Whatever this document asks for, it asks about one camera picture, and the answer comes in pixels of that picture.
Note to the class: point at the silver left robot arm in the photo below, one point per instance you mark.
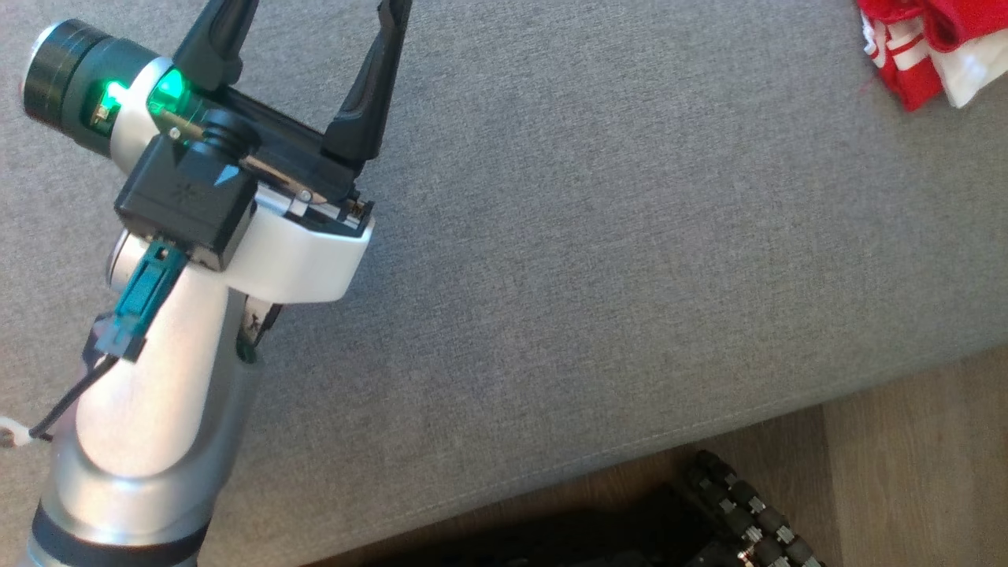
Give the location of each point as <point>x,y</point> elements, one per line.
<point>150,409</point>

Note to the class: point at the grey fabric sofa seat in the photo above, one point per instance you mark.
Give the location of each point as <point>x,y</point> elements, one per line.
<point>591,236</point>

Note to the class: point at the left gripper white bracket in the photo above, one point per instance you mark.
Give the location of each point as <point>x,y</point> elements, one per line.
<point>303,260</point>

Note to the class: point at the black omni wheel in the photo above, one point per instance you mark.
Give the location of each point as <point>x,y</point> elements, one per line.
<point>748,512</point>

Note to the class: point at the black robot wheeled base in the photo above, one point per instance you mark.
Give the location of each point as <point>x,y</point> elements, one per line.
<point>551,539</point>

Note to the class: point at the red white-sleeved jersey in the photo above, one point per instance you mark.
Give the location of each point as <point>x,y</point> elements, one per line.
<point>921,63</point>

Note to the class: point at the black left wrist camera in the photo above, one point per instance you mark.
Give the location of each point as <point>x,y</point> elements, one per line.
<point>185,205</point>

